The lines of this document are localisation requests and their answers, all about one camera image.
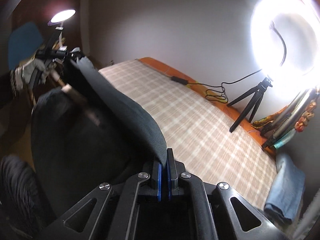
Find white ring light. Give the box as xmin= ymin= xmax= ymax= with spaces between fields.
xmin=250 ymin=0 xmax=319 ymax=89

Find black power cable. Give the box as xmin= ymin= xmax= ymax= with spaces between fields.
xmin=171 ymin=68 xmax=263 ymax=104

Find folded silver tripod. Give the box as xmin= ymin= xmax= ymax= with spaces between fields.
xmin=254 ymin=88 xmax=319 ymax=149

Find black mini tripod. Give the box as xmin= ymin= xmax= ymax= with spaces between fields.
xmin=227 ymin=77 xmax=273 ymax=133

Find checkered beige bed blanket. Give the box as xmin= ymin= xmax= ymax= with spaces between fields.
xmin=100 ymin=59 xmax=277 ymax=208

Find white desk lamp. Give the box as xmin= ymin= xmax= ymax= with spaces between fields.
xmin=47 ymin=9 xmax=76 ymax=30

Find orange bed sheet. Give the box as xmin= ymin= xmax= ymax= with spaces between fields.
xmin=136 ymin=56 xmax=278 ymax=156

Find folded blue jeans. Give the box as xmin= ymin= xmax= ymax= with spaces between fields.
xmin=264 ymin=153 xmax=305 ymax=225

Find gloved left hand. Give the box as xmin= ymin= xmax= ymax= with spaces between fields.
xmin=10 ymin=58 xmax=50 ymax=95

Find dark green pants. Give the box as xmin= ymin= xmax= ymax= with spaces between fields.
xmin=31 ymin=57 xmax=167 ymax=216

